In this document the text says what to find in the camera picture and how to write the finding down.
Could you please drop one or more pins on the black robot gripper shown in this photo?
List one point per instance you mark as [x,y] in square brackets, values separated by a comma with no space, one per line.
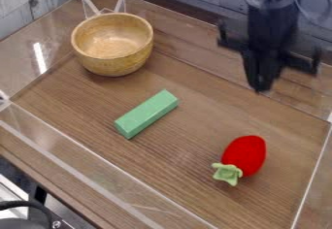
[272,27]

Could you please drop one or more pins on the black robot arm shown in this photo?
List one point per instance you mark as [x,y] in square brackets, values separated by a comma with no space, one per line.
[312,19]

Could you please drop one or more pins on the red plush strawberry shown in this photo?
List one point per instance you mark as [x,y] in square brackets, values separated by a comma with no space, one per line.
[242,159]

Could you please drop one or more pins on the green rectangular block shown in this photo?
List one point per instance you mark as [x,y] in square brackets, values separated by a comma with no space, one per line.
[143,115]

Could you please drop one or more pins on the wooden bowl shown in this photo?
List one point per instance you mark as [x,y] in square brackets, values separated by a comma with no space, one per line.
[112,43]

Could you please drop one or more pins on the clear acrylic tray wall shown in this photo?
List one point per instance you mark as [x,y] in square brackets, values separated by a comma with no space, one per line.
[151,182]

